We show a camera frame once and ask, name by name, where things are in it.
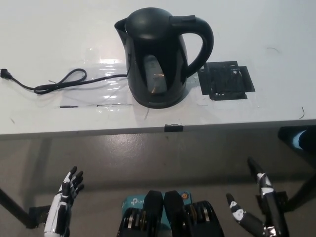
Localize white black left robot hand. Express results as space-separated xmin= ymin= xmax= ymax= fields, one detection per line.
xmin=43 ymin=166 xmax=85 ymax=236

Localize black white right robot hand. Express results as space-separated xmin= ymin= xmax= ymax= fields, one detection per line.
xmin=226 ymin=157 xmax=291 ymax=237

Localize black electric kettle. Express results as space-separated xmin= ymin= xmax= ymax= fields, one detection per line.
xmin=114 ymin=7 xmax=214 ymax=107

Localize black slanted table leg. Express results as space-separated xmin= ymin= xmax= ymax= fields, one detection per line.
xmin=0 ymin=187 xmax=34 ymax=229
xmin=287 ymin=172 xmax=316 ymax=213

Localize teal tp-link box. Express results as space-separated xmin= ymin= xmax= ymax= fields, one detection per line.
xmin=122 ymin=189 xmax=193 ymax=230

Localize black object under table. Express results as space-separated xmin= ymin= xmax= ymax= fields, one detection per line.
xmin=277 ymin=126 xmax=316 ymax=158

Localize black robot torso blocks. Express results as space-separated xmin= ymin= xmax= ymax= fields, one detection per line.
xmin=116 ymin=189 xmax=225 ymax=237

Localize clear plastic tape sheet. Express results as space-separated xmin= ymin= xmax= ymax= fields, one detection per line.
xmin=59 ymin=58 xmax=135 ymax=109

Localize small black tape tab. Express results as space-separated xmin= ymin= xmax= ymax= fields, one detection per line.
xmin=164 ymin=124 xmax=185 ymax=132

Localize black tape patch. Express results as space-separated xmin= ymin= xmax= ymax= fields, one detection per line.
xmin=198 ymin=60 xmax=256 ymax=101

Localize black power cord with plug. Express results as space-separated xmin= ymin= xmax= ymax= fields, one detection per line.
xmin=0 ymin=68 xmax=130 ymax=95

